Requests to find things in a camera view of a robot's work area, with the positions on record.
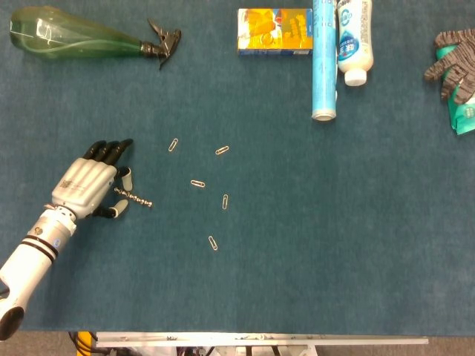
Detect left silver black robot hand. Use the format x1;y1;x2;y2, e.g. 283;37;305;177
50;138;134;221

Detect green spray bottle black trigger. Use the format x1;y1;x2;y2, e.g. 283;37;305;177
9;5;183;71

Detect orange yellow cardboard box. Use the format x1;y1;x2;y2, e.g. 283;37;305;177
237;7;315;57

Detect light blue cylindrical can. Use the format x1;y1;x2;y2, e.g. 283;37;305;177
310;0;339;122

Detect white plastic bottle blue label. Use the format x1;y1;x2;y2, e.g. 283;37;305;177
335;0;375;88

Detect green wet wipes pack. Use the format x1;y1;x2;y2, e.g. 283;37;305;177
433;43;475;136

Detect grey striped knit glove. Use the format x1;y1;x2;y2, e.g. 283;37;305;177
423;28;475;105

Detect yellow bracket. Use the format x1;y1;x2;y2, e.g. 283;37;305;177
75;331;94;356

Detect aluminium frame rail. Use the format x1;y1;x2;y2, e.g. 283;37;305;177
95;331;430;348

